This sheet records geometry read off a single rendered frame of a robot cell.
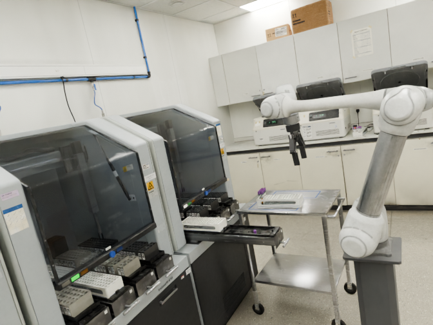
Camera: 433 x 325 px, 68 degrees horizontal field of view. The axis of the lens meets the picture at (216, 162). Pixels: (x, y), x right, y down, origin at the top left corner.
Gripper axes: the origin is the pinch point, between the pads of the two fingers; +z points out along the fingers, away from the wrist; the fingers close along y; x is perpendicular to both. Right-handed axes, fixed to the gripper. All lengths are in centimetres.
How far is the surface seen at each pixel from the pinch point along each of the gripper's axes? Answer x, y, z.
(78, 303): 72, -102, 23
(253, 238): 30, -21, 37
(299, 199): 13.9, 20.4, 30.8
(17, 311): 73, -123, 11
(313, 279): 18, 23, 90
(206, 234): 61, -22, 33
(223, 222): 52, -14, 29
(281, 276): 40, 21, 89
